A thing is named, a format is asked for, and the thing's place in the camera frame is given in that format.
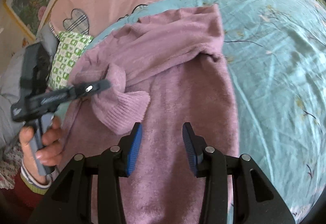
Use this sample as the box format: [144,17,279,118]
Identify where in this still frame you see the mauve knitted sweater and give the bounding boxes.
[61,5,239,223]

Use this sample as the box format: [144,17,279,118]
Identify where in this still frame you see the red sleeve left forearm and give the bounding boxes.
[1,163,53,223]

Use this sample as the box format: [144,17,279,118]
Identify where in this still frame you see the person's left hand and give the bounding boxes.
[19,116,63,185]

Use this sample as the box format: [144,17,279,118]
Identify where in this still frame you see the grey printed pillow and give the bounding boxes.
[1,25,58,149]

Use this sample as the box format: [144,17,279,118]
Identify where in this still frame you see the green checkered pillow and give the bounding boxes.
[48,31,93,90]

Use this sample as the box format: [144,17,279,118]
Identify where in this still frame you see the floral white bed sheet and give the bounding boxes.
[0,142,23,189]

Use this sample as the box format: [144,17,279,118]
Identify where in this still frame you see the teal floral quilt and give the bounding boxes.
[92,0,325,223]

